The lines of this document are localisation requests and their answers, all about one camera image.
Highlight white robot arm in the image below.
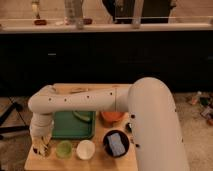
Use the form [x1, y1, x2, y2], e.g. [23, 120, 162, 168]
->
[28, 77, 190, 171]

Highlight green plastic cup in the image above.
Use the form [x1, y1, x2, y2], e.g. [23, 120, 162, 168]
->
[56, 140, 72, 159]

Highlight blue sponge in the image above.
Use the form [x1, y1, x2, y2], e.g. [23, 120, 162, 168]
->
[107, 133, 126, 157]

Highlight black tripod leg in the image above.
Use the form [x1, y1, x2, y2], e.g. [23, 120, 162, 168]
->
[0, 101, 30, 136]

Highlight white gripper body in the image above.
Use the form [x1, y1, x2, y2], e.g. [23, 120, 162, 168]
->
[30, 113, 54, 139]

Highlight orange bowl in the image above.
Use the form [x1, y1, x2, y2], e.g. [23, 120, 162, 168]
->
[100, 112, 125, 126]

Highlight green cucumber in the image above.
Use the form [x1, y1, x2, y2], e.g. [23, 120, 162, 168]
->
[73, 111, 91, 122]

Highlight green tray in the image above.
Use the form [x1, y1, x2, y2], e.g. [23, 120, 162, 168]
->
[52, 111, 96, 140]

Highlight black bowl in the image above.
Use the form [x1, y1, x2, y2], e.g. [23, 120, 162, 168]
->
[103, 130, 130, 158]

